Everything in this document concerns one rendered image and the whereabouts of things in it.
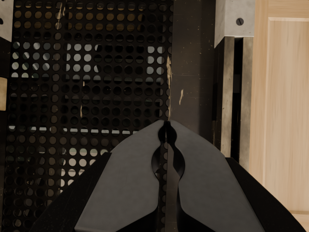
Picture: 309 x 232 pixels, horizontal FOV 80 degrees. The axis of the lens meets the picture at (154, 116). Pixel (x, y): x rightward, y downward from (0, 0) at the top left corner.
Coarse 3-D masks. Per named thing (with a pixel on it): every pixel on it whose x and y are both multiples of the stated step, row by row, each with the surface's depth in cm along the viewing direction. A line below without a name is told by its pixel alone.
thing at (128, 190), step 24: (120, 144) 10; (144, 144) 10; (120, 168) 8; (144, 168) 8; (96, 192) 7; (120, 192) 7; (144, 192) 7; (96, 216) 6; (120, 216) 6; (144, 216) 6
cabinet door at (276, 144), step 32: (256, 0) 43; (288, 0) 43; (256, 32) 43; (288, 32) 43; (256, 64) 43; (288, 64) 43; (256, 96) 43; (288, 96) 43; (256, 128) 43; (288, 128) 43; (256, 160) 43; (288, 160) 43; (288, 192) 43
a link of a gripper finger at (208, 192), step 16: (176, 128) 11; (176, 144) 10; (192, 144) 10; (208, 144) 10; (176, 160) 10; (192, 160) 9; (208, 160) 9; (224, 160) 9; (192, 176) 8; (208, 176) 8; (224, 176) 8; (192, 192) 7; (208, 192) 7; (224, 192) 7; (240, 192) 7; (176, 208) 8; (192, 208) 7; (208, 208) 7; (224, 208) 7; (240, 208) 7; (192, 224) 7; (208, 224) 6; (224, 224) 6; (240, 224) 6; (256, 224) 6
